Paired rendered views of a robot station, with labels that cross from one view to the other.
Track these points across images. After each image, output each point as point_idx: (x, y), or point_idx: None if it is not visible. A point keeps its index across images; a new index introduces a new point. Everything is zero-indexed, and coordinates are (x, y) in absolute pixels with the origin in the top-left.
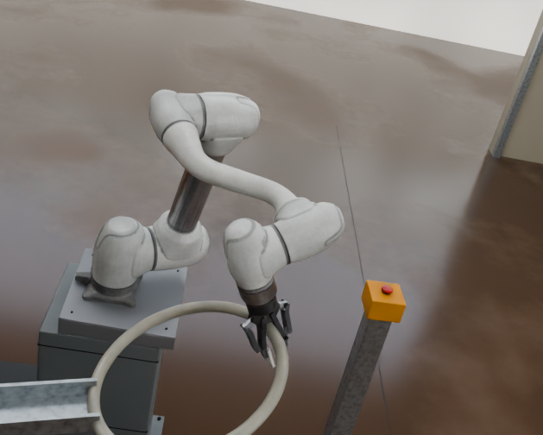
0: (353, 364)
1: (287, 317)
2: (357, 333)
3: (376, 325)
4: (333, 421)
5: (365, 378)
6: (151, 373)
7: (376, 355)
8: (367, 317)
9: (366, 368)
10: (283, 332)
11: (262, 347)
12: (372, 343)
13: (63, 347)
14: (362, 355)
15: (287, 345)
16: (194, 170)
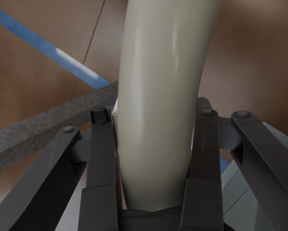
0: (51, 129)
1: (28, 191)
2: (25, 154)
3: None
4: (100, 104)
5: (49, 113)
6: (259, 227)
7: (21, 123)
8: None
9: (41, 119)
10: (96, 136)
11: (216, 120)
12: (15, 134)
13: None
14: (35, 131)
15: (110, 106)
16: None
